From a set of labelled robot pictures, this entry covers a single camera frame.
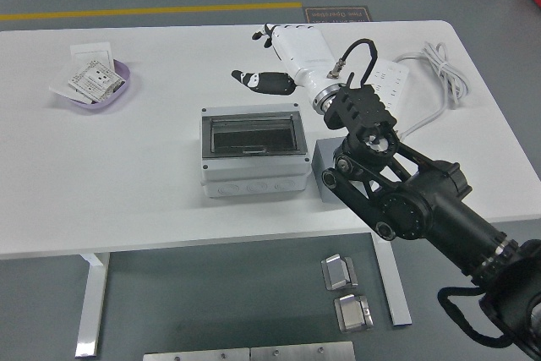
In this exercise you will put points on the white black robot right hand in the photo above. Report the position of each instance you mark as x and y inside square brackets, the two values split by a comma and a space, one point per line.
[302, 54]

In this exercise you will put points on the grey electrical box with lid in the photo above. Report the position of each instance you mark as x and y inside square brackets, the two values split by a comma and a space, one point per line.
[249, 183]

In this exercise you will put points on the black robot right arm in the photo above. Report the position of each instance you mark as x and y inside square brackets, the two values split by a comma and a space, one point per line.
[422, 209]

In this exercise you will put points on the grey cube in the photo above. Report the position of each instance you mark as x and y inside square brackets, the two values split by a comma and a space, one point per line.
[323, 162]

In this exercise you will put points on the dark floor sign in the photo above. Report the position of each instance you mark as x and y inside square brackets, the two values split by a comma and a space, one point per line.
[338, 14]

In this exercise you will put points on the white power strip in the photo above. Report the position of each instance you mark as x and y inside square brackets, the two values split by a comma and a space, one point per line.
[397, 78]

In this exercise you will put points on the yellow floor tape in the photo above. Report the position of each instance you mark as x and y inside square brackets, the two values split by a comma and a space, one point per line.
[148, 11]

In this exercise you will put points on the purple plastic tray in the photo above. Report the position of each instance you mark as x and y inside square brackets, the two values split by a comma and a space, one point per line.
[107, 103]

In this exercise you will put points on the white socket panel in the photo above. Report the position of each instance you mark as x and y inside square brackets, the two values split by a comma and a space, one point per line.
[93, 80]

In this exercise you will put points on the grey metal floor plate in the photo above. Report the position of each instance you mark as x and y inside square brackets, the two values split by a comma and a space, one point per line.
[302, 352]
[194, 355]

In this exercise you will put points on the white square switch plate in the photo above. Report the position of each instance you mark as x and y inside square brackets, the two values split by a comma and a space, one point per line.
[91, 51]

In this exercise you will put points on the silver metal bracket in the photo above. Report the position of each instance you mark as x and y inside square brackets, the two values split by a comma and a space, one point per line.
[353, 314]
[338, 272]

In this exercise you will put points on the white flat wall plate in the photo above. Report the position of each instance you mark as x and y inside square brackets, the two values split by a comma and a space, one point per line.
[59, 88]

